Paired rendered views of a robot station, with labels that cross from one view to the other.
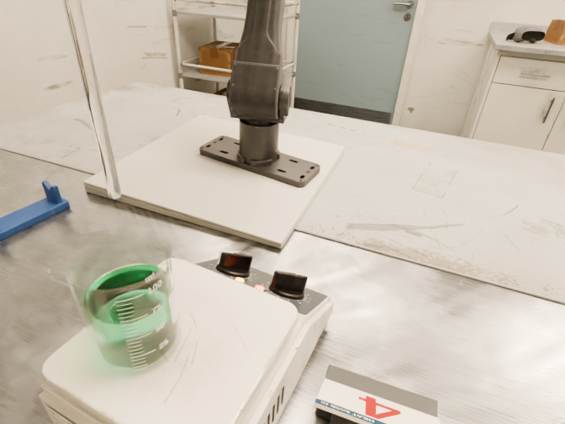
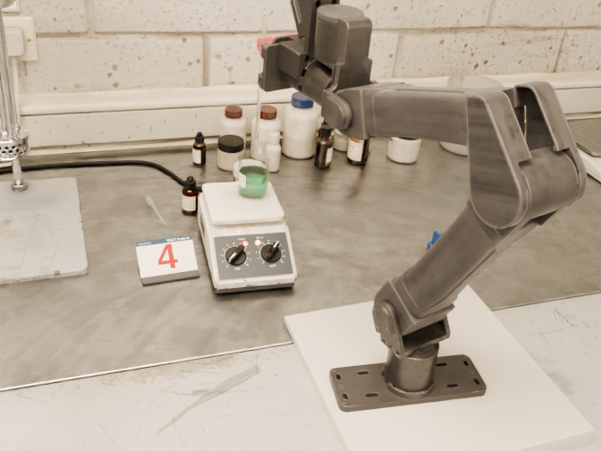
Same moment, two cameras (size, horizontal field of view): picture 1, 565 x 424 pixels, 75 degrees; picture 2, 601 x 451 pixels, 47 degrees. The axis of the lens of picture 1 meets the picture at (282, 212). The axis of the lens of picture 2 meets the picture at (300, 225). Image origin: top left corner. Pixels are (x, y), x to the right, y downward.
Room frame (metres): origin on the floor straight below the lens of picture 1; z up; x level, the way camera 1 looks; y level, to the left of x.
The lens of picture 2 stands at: (0.94, -0.52, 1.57)
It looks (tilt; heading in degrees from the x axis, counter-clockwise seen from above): 33 degrees down; 138
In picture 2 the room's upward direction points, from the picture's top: 6 degrees clockwise
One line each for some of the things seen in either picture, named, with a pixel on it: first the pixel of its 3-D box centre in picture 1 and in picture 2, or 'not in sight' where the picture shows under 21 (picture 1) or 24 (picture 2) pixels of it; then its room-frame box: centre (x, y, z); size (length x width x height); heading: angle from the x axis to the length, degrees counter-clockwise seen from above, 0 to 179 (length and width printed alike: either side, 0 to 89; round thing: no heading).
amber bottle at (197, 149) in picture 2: not in sight; (199, 147); (-0.13, 0.15, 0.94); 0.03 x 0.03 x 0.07
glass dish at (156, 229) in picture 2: not in sight; (163, 230); (0.07, -0.04, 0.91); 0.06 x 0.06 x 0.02
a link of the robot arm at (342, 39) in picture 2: not in sight; (347, 65); (0.36, 0.06, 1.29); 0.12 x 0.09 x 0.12; 173
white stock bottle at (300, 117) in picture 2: not in sight; (300, 124); (-0.07, 0.37, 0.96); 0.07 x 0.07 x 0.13
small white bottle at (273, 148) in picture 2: not in sight; (273, 151); (-0.03, 0.27, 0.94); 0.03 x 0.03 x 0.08
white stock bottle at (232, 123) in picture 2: not in sight; (232, 131); (-0.13, 0.24, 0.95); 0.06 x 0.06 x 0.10
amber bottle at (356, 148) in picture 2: not in sight; (359, 137); (0.03, 0.45, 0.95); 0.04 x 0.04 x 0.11
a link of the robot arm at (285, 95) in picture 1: (261, 102); (411, 319); (0.55, 0.04, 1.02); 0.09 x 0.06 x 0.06; 83
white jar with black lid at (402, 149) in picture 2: not in sight; (404, 141); (0.07, 0.55, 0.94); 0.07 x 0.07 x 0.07
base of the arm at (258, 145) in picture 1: (258, 140); (410, 362); (0.56, 0.04, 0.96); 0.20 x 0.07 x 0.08; 63
